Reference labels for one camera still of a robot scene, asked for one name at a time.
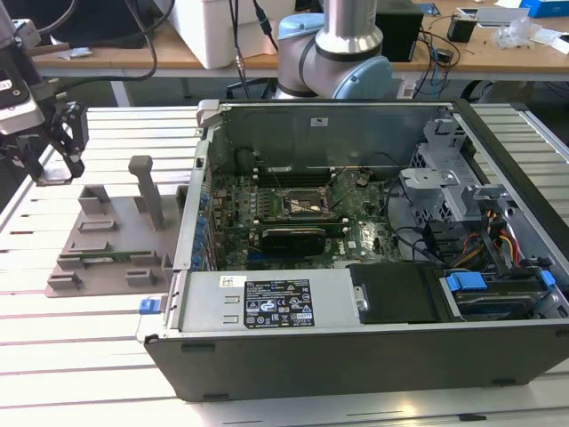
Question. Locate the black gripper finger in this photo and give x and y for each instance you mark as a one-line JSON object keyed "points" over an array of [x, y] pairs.
{"points": [[33, 160], [71, 133]]}

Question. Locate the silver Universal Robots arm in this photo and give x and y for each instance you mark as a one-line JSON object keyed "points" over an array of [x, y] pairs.
{"points": [[351, 26]]}

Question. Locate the CPU socket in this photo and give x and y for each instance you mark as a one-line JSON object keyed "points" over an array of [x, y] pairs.
{"points": [[302, 200]]}

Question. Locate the crumpled white tissue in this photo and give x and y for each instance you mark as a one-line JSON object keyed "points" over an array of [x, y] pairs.
{"points": [[77, 53]]}

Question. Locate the wooden desk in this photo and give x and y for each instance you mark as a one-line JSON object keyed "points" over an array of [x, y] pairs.
{"points": [[89, 66]]}

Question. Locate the brown-grey parts rack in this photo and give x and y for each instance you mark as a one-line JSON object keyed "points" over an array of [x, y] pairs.
{"points": [[120, 222]]}

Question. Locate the green RAM stick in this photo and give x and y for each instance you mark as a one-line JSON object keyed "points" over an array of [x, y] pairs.
{"points": [[115, 257], [302, 221]]}

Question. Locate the white printer box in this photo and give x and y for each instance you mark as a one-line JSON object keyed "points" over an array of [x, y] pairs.
{"points": [[213, 31]]}

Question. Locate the blue plastic case latch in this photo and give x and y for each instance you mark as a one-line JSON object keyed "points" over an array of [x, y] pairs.
{"points": [[149, 307]]}

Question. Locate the silver power supply with label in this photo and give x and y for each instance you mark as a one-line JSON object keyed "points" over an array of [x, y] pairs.
{"points": [[204, 307]]}

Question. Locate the blue expansion slot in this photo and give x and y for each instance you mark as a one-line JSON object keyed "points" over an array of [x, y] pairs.
{"points": [[255, 260]]}

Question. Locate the black RAM slot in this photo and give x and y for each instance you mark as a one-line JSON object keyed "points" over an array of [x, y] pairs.
{"points": [[293, 183], [293, 174], [293, 170], [293, 179]]}

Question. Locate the black graphics card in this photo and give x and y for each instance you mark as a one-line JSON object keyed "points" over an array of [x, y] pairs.
{"points": [[293, 242]]}

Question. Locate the green motherboard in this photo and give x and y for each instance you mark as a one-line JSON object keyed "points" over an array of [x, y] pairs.
{"points": [[355, 209]]}

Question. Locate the round coin battery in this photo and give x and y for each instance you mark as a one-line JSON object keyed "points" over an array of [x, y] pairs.
{"points": [[362, 179]]}

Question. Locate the black speaker box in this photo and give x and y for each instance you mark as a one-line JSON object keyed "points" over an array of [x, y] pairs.
{"points": [[402, 35]]}

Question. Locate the black plastic shroud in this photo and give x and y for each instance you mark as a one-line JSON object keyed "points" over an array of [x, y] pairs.
{"points": [[395, 293]]}

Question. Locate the open grey PC case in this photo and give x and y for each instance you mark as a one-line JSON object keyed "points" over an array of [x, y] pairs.
{"points": [[355, 364]]}

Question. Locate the metal drive cage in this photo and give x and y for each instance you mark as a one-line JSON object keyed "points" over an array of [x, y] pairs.
{"points": [[444, 195]]}

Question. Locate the small black adapter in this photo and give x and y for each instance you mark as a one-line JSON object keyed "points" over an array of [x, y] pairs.
{"points": [[444, 54]]}

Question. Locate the black drive connector block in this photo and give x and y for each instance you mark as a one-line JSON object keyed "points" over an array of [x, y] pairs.
{"points": [[442, 238]]}

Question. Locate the small black box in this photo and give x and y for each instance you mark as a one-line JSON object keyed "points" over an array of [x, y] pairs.
{"points": [[460, 29]]}

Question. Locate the hard disk in blue carrier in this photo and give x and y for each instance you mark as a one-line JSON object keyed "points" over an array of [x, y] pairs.
{"points": [[464, 282]]}

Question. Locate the silver tray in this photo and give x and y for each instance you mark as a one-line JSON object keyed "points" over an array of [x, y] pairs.
{"points": [[500, 17]]}

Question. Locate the clear plastic bag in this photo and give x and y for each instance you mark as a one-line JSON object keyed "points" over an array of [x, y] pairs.
{"points": [[515, 33]]}

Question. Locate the white paper sheet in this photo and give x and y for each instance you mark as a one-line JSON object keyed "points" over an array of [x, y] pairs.
{"points": [[551, 42]]}

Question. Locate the blue cardboard box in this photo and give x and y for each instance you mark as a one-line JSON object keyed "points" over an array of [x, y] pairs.
{"points": [[547, 9]]}

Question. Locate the small grey wrist camera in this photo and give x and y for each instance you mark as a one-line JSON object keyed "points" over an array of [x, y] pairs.
{"points": [[26, 33]]}

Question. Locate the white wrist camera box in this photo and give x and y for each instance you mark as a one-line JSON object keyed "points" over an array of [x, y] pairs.
{"points": [[20, 118]]}

